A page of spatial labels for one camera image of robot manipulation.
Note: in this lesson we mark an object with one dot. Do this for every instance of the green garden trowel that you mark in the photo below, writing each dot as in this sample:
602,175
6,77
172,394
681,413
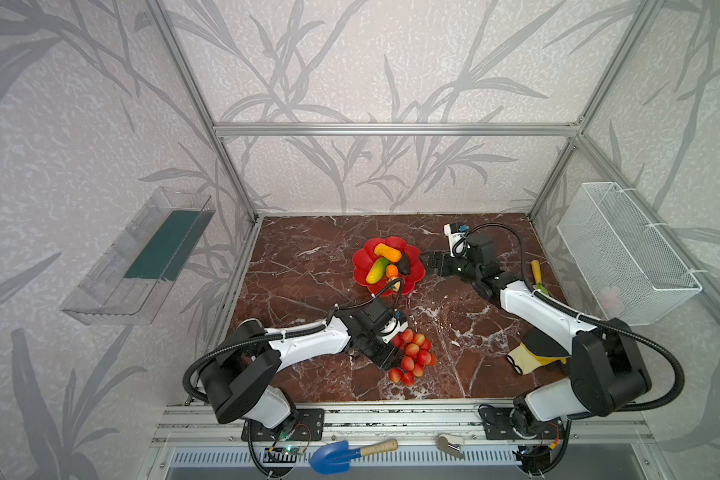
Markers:
537,277

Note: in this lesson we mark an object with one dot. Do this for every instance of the fake orange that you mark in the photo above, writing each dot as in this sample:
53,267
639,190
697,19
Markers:
391,272

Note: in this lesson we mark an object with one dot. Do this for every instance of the dark fake avocado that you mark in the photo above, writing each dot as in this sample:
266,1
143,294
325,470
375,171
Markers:
403,265

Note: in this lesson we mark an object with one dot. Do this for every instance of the green yellow fake mango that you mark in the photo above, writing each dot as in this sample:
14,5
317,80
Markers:
377,271

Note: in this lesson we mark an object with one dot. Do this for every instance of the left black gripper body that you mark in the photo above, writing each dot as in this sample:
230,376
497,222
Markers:
381,348

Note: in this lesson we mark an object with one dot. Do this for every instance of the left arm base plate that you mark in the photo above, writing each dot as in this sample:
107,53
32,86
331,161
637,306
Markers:
302,425

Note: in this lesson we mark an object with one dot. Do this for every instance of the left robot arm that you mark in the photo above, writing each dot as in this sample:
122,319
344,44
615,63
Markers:
235,378

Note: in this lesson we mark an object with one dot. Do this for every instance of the red fake grape bunch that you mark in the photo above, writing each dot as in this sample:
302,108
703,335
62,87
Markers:
412,355

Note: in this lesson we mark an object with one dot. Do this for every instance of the yellow orange fake fruit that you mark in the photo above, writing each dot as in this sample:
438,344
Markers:
391,254

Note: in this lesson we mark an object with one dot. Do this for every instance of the blue garden trowel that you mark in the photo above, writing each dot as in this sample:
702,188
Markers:
336,457

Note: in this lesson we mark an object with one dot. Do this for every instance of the red flower-shaped fruit bowl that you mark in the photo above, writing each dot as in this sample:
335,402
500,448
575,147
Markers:
364,258

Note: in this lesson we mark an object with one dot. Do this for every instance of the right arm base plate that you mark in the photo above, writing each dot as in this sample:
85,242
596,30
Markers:
504,423

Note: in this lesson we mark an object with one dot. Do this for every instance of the aluminium front rail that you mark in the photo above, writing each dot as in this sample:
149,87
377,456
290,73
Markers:
410,422

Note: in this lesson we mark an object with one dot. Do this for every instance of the clear plastic wall tray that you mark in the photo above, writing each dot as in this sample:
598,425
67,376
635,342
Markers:
129,284

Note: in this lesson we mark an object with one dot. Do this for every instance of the yellow white cloth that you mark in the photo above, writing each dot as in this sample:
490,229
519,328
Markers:
524,362

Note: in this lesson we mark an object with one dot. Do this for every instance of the small grey metal clip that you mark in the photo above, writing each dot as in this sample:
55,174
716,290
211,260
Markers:
451,445

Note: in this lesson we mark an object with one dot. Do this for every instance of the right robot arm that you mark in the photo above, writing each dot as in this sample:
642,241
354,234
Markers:
605,369

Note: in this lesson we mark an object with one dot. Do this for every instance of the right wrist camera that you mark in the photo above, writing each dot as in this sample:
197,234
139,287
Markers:
456,236

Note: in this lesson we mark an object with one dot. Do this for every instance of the white wire basket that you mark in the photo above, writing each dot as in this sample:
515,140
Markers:
629,266

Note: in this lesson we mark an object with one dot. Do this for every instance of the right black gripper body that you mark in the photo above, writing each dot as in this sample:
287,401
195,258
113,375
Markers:
451,264

